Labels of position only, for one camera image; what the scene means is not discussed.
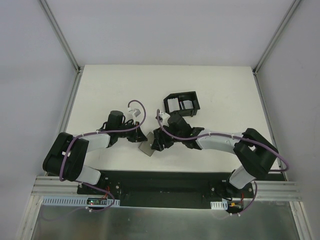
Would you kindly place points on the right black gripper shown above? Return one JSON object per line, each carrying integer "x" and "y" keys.
{"x": 163, "y": 139}

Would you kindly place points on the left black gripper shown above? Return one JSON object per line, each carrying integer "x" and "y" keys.
{"x": 136, "y": 133}

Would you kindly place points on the black plastic card tray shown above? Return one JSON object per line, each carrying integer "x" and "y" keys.
{"x": 188, "y": 103}

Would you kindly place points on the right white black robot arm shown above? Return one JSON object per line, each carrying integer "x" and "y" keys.
{"x": 254, "y": 152}

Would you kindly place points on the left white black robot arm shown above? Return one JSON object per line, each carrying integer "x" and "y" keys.
{"x": 67, "y": 155}

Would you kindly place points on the white card stack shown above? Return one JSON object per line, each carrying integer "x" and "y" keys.
{"x": 173, "y": 104}

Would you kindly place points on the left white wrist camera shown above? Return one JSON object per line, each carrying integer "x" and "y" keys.
{"x": 134, "y": 112}

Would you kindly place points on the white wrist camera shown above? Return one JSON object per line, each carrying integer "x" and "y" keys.
{"x": 134, "y": 112}
{"x": 163, "y": 116}

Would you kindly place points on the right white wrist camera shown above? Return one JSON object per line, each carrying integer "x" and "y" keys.
{"x": 163, "y": 116}

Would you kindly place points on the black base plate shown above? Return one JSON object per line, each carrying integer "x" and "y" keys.
{"x": 167, "y": 200}

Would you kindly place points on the left table edge rail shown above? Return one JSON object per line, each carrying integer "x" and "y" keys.
{"x": 64, "y": 123}

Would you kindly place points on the table edge rail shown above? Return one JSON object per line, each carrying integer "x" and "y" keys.
{"x": 267, "y": 117}
{"x": 64, "y": 123}

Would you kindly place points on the right white cable duct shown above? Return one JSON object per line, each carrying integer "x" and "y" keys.
{"x": 219, "y": 205}

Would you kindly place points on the white cable duct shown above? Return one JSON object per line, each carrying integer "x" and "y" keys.
{"x": 219, "y": 205}
{"x": 92, "y": 202}

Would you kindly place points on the front aluminium rail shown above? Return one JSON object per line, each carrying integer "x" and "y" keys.
{"x": 286, "y": 191}

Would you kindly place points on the left white cable duct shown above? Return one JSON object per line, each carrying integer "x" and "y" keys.
{"x": 92, "y": 202}

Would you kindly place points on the right table edge rail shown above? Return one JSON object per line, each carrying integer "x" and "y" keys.
{"x": 267, "y": 117}

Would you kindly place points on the left aluminium frame post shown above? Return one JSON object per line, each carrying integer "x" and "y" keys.
{"x": 59, "y": 34}

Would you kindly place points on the aluminium frame post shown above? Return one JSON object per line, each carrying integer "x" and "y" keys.
{"x": 277, "y": 34}
{"x": 59, "y": 34}

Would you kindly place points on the right aluminium frame post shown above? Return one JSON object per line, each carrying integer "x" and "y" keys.
{"x": 277, "y": 34}

